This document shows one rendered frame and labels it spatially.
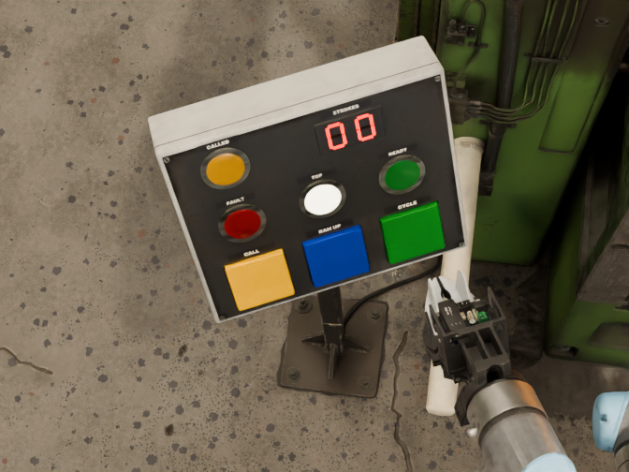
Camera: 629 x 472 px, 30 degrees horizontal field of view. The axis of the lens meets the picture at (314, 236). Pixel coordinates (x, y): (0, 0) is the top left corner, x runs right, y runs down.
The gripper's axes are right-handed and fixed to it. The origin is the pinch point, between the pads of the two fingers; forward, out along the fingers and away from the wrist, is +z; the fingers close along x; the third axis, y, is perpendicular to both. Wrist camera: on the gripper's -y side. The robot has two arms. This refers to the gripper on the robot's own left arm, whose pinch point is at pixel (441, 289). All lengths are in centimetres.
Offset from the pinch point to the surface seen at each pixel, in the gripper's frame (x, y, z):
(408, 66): -2.9, 22.6, 13.6
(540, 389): -29, -90, 54
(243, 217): 20.0, 10.2, 10.7
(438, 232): -2.9, -0.6, 10.5
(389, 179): 2.0, 9.6, 10.8
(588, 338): -37, -72, 47
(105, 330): 54, -72, 89
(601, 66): -33.4, 2.2, 30.6
